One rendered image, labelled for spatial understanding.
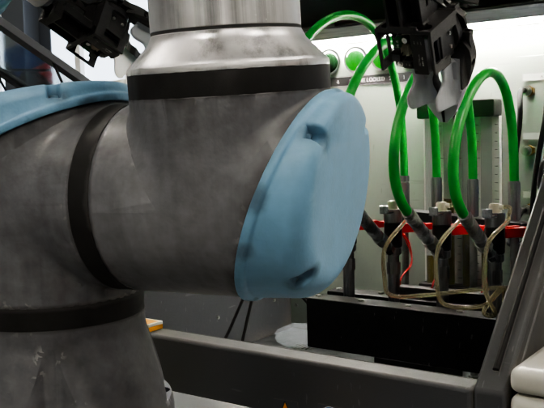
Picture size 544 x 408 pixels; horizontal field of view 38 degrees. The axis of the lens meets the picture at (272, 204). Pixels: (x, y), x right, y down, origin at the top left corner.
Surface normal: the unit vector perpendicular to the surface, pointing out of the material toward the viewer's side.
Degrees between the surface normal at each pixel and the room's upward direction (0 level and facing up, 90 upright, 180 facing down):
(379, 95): 90
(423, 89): 97
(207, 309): 90
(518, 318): 43
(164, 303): 90
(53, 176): 74
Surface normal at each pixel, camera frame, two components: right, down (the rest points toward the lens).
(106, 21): 0.75, -0.18
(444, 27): 0.77, 0.18
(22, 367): -0.10, -0.22
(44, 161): -0.38, -0.35
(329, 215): 0.91, 0.14
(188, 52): -0.28, -0.58
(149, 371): 0.90, -0.30
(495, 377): -0.42, -0.67
